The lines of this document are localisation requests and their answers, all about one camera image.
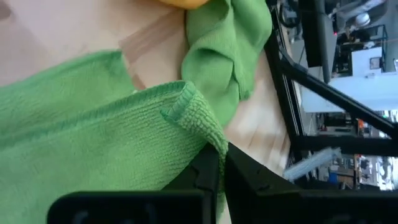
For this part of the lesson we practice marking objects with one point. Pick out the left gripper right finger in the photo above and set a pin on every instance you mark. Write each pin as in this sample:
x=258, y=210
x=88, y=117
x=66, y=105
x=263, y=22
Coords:
x=248, y=193

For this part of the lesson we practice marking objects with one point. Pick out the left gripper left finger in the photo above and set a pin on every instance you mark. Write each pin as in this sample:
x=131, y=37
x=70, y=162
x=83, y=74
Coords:
x=202, y=177

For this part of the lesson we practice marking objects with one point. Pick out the green microfiber towel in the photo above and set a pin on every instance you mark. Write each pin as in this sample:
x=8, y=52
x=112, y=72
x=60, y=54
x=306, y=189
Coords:
x=224, y=46
x=93, y=140

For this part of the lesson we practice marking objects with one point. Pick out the orange microfiber towel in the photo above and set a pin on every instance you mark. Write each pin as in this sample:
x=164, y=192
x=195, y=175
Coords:
x=186, y=3

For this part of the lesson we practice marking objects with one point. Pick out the white room table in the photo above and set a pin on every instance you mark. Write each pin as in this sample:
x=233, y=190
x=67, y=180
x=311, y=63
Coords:
x=357, y=93

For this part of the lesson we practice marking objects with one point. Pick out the black aluminium table frame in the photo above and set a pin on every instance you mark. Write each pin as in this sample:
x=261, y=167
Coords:
x=326, y=144

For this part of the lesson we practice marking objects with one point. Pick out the black upright post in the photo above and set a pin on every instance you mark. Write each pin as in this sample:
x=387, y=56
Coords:
x=317, y=37

